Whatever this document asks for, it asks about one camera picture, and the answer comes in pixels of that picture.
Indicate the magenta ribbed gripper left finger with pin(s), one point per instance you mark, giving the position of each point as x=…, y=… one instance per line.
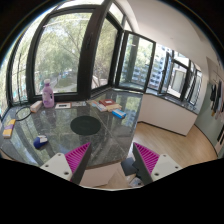
x=70, y=166

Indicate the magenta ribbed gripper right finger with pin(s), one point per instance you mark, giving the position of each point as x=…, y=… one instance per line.
x=152, y=166

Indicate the blue and white computer mouse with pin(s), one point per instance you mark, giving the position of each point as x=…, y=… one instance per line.
x=40, y=141

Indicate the round black mouse pad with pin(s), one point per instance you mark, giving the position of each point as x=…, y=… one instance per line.
x=85, y=125

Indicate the white flat card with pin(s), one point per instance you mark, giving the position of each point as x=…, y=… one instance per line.
x=63, y=105

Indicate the blue and white box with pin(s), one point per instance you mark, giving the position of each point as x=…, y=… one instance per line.
x=120, y=114

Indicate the beige rectangular box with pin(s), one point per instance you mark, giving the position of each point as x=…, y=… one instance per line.
x=36, y=106

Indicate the tan flat box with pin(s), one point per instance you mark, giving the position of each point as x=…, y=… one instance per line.
x=110, y=108

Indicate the red book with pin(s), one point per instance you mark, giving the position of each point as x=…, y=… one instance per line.
x=107, y=102

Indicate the yellow and purple box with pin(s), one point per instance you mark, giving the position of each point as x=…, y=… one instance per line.
x=7, y=133

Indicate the purple plastic bottle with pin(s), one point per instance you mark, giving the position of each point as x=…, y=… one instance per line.
x=47, y=95

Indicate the hanging clothes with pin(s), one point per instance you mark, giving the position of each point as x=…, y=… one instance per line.
x=217, y=99

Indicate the dark window frame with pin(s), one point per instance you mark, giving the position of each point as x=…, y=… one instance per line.
x=152, y=18

